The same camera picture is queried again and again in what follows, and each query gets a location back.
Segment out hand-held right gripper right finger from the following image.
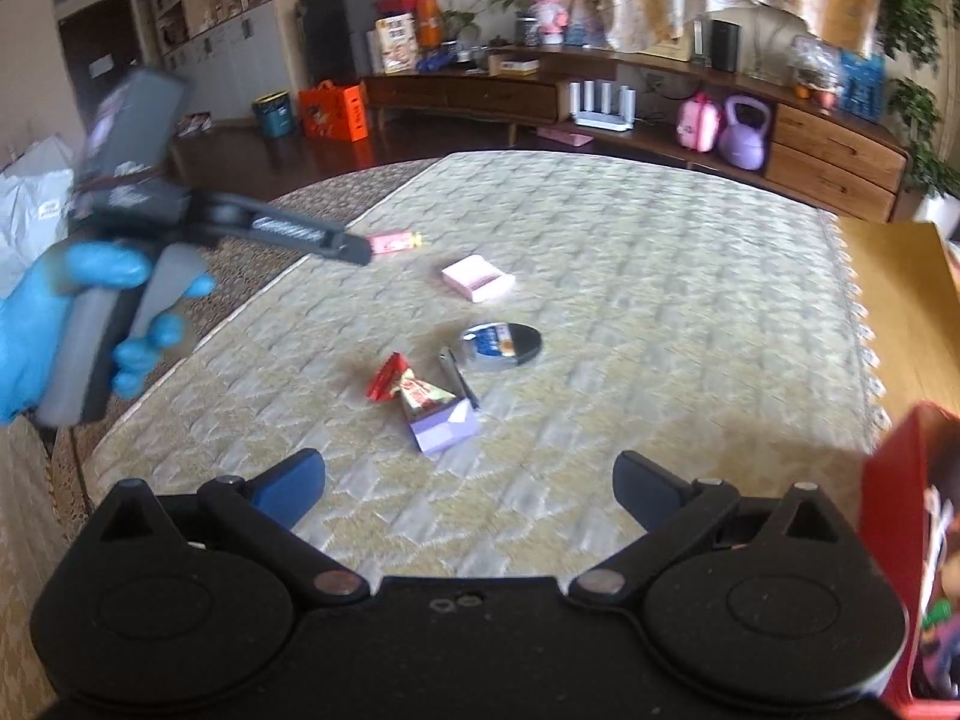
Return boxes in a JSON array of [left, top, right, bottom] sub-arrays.
[[568, 451, 863, 607]]

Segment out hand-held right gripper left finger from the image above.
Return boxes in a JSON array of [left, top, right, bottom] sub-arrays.
[[75, 450, 370, 607]]

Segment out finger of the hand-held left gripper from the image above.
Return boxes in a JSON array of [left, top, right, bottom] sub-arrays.
[[225, 195, 374, 267]]

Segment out red candy wrapper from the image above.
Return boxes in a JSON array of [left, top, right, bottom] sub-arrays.
[[365, 352, 410, 403]]

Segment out red gold candy packet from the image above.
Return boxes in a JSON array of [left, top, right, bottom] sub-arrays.
[[397, 365, 458, 419]]

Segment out small purple box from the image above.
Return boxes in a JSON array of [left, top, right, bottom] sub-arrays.
[[408, 397, 482, 455]]

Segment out small pink box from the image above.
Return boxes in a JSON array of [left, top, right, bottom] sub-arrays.
[[440, 254, 518, 306]]

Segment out round metal tin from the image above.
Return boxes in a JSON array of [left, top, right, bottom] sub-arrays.
[[457, 322, 545, 374]]

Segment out black tweezers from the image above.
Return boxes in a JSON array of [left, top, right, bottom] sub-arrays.
[[439, 346, 482, 413]]

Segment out red tin box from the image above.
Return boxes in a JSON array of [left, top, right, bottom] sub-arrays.
[[859, 401, 960, 720]]

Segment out white ribbon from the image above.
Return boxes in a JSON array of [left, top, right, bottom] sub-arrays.
[[922, 486, 955, 587]]

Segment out person's left hand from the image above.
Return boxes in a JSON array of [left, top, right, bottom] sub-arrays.
[[0, 242, 218, 427]]

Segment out teal bucket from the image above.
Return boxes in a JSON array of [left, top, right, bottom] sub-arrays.
[[250, 90, 294, 139]]

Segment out white plastic bag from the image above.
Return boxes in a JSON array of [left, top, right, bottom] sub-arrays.
[[0, 133, 77, 305]]

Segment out orange gift box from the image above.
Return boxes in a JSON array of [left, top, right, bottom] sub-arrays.
[[298, 79, 371, 145]]

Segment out black mini fridge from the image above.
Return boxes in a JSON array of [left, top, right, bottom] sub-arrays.
[[295, 0, 377, 89]]

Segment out printed food box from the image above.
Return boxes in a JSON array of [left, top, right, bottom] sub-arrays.
[[373, 13, 422, 77]]

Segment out wooden TV cabinet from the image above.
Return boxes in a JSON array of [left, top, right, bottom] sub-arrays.
[[360, 43, 914, 224]]

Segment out red gift bag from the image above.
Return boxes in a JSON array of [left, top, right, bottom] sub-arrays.
[[375, 0, 445, 47]]

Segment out small potted plant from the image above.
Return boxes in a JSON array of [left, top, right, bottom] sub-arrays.
[[437, 0, 482, 55]]

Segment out pink flat box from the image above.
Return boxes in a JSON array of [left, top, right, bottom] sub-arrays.
[[535, 125, 595, 149]]

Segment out potted orchid plant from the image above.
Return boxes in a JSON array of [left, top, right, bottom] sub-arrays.
[[480, 0, 542, 47]]

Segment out white router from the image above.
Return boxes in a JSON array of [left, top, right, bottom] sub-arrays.
[[567, 79, 639, 134]]

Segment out pink plush doll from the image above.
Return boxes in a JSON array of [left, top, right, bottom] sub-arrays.
[[520, 0, 584, 46]]

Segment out wooden cabinet drawer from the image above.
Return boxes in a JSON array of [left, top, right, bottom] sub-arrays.
[[772, 103, 910, 194], [765, 141, 901, 224]]

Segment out purple kettlebell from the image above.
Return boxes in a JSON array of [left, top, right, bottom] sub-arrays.
[[717, 94, 774, 172]]

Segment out pink toy suitcase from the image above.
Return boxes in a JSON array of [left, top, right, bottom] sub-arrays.
[[674, 91, 723, 154]]

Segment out black cylindrical speaker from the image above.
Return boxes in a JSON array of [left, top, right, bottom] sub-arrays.
[[708, 19, 743, 74]]

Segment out blue printed box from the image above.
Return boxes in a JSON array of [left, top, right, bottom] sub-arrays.
[[837, 51, 887, 122]]

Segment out clear plastic bag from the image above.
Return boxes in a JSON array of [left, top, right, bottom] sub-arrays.
[[787, 36, 842, 91]]

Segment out white rounded device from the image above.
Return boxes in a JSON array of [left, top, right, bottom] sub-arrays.
[[741, 4, 812, 81]]

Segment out tall potted plant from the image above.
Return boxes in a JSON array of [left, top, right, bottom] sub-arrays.
[[876, 0, 960, 241]]

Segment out wooden wall cabinet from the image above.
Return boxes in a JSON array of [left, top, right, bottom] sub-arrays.
[[129, 0, 320, 122]]

